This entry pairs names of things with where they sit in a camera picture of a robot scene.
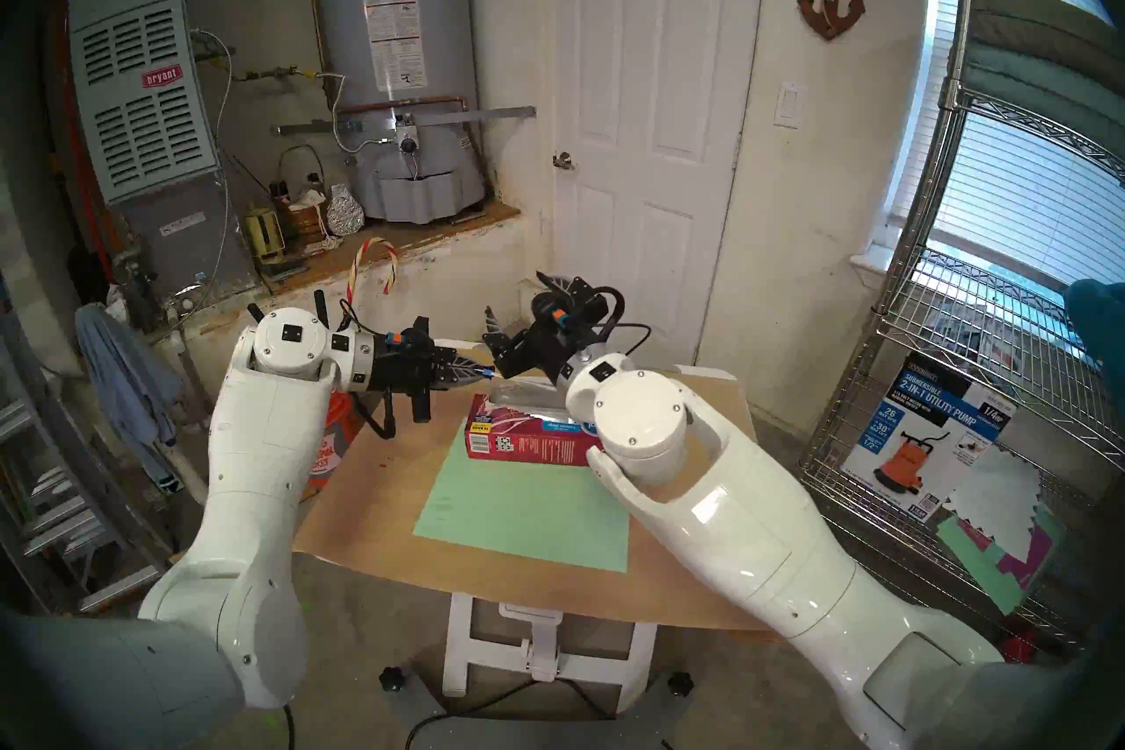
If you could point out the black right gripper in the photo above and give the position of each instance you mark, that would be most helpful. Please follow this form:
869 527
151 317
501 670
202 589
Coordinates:
540 353

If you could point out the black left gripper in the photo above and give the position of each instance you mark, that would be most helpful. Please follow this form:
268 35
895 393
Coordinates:
404 366

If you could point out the clear ziplock bag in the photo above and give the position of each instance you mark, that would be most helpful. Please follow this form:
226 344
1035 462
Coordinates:
527 398

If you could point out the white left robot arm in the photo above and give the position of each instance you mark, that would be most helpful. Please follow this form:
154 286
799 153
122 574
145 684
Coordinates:
255 449

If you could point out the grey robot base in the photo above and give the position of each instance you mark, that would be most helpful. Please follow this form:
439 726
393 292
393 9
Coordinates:
527 726

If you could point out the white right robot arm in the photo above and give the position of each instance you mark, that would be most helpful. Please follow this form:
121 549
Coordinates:
747 511

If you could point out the red freezer bag box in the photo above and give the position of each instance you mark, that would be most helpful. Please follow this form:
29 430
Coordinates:
518 445

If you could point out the wooden platform board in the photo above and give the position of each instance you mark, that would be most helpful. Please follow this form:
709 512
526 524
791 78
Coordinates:
439 225

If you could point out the orange plastic bucket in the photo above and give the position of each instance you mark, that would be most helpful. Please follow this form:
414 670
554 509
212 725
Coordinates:
338 441

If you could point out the striped candy cane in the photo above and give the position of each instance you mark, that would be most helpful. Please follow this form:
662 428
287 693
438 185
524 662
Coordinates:
353 274

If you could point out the wooden table top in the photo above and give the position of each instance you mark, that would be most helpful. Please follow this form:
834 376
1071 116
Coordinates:
378 511

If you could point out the green paper sheet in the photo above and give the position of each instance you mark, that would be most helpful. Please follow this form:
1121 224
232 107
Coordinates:
527 520

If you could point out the crumpled foil wrap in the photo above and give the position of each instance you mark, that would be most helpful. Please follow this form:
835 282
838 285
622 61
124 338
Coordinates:
344 212

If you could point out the metal door knob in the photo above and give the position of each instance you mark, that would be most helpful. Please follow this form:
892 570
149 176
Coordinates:
562 160

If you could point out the brown wicker basket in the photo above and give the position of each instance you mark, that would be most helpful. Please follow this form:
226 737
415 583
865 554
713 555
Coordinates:
308 221

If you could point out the yellow jug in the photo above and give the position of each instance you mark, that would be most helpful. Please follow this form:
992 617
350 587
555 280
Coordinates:
264 234

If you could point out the white panel door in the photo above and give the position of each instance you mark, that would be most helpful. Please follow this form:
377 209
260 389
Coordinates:
659 54

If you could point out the blue hanging cloth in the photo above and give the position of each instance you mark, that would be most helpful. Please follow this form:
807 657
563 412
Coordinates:
123 379

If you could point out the grey Bryant furnace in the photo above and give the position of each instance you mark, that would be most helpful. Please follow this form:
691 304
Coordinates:
149 124

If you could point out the utility pump box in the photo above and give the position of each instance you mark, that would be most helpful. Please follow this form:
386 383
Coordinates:
914 441

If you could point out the aluminium ladder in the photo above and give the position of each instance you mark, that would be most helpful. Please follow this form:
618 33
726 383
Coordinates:
53 528

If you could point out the white scalloped paper sheet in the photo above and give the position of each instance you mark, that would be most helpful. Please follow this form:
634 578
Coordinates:
997 493

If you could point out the white window blinds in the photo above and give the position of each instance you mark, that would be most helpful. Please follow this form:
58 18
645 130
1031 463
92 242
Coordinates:
1037 203

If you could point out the green foam sheet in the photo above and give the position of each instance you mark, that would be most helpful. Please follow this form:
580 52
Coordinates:
1002 590

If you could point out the magenta foam sheet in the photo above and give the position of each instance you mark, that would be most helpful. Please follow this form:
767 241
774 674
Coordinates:
1033 559

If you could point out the pale green cushion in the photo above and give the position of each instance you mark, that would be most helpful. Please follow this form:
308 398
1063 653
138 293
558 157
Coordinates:
1028 85

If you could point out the teal fabric item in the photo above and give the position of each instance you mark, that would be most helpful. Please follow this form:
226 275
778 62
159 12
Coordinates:
1099 326

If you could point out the olive grey cushion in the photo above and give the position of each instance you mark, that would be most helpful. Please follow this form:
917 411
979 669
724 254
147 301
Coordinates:
1037 19

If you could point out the white folding table frame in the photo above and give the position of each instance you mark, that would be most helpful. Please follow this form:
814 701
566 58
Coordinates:
461 652

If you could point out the white light switch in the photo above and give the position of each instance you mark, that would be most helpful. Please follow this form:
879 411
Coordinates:
790 104

